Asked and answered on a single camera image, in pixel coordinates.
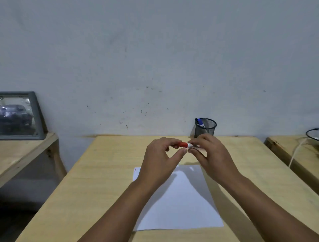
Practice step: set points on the person's left hand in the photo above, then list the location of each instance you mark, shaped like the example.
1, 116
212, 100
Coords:
155, 163

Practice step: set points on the person's right hand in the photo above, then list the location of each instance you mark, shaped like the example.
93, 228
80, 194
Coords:
219, 159

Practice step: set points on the person's left thumb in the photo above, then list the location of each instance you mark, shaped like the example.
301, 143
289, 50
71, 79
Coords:
177, 156

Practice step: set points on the person's right thumb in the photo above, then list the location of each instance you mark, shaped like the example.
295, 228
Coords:
199, 156

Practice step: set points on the person's right middle finger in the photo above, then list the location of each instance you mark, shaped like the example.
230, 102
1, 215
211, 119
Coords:
203, 152

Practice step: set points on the red and white marker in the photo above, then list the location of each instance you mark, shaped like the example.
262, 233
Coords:
185, 144

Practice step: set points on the person's right forearm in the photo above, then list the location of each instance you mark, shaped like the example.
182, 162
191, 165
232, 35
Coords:
269, 212

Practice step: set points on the person's left forearm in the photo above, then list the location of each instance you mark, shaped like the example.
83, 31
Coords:
119, 214

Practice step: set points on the black mesh pen holder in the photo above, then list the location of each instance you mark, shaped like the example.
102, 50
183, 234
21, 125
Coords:
205, 127

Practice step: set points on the blue marker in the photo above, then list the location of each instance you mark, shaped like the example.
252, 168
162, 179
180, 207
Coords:
200, 122

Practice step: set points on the wooden desk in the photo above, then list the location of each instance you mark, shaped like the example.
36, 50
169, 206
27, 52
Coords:
159, 189

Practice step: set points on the white paper sheet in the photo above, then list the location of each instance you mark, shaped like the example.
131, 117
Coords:
179, 199

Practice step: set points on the wooden side table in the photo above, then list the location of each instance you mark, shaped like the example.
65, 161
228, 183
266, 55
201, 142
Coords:
22, 154

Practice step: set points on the grey framed picture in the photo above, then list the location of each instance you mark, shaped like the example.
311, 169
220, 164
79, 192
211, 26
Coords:
18, 116

